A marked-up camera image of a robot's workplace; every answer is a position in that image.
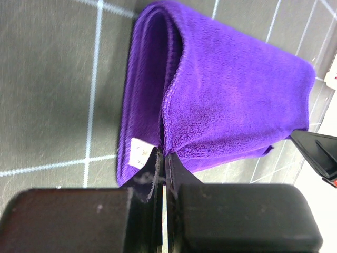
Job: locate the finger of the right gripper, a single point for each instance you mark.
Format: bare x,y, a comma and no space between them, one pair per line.
319,151

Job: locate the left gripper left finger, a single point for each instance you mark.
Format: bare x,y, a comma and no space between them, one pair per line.
144,219

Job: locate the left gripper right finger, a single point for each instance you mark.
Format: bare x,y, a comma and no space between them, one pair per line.
176,175

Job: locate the purple towel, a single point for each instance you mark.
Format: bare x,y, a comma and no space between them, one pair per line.
207,92

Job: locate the white perforated plastic basket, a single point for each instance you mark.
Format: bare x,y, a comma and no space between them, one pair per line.
331,76

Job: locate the black grid cutting mat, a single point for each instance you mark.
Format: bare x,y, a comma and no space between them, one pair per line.
63,71

